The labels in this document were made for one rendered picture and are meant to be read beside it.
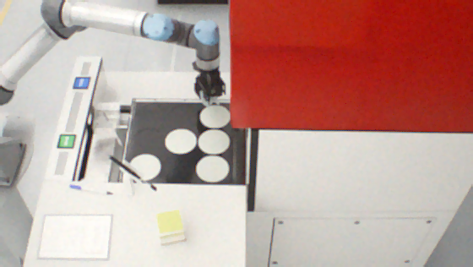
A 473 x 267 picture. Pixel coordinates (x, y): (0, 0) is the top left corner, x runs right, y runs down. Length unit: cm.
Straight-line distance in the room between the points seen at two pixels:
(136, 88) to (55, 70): 144
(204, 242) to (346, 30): 71
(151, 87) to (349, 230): 89
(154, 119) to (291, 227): 59
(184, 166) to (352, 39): 77
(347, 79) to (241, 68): 25
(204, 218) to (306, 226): 41
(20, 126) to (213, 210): 86
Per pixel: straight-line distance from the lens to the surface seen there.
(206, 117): 194
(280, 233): 193
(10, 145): 198
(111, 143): 193
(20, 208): 232
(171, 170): 181
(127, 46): 358
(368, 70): 135
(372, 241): 203
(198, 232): 161
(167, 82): 217
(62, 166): 181
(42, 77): 353
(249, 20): 122
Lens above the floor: 236
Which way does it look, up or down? 51 degrees down
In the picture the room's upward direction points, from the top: 1 degrees clockwise
